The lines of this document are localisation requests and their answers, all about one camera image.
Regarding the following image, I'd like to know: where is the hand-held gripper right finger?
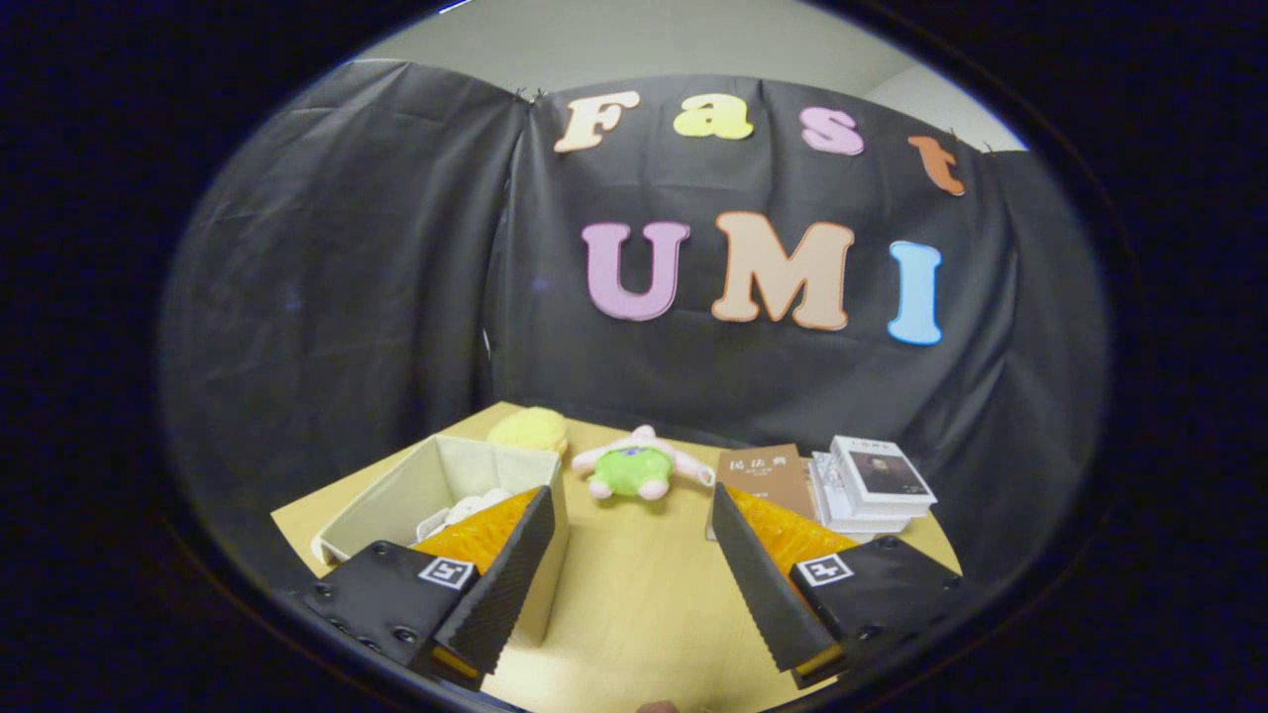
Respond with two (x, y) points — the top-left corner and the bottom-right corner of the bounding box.
(709, 481), (964, 691)

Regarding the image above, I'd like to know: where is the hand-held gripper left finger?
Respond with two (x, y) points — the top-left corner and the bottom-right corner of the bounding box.
(295, 484), (558, 692)

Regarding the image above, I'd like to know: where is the beige fabric storage box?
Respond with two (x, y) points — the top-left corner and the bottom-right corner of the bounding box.
(312, 434), (571, 647)

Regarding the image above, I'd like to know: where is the brown cover book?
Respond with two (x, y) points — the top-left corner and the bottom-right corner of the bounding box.
(705, 444), (815, 541)

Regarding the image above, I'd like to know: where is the white patterned cover book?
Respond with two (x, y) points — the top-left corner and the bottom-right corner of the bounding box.
(810, 453), (917, 534)

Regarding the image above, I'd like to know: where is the white book with dark photo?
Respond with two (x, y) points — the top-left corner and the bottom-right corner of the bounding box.
(830, 436), (938, 518)

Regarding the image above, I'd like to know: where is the yellow plush toy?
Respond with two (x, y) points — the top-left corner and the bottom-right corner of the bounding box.
(487, 406), (570, 457)

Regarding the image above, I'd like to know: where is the green and pink plush toy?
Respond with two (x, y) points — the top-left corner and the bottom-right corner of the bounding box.
(572, 425), (716, 501)

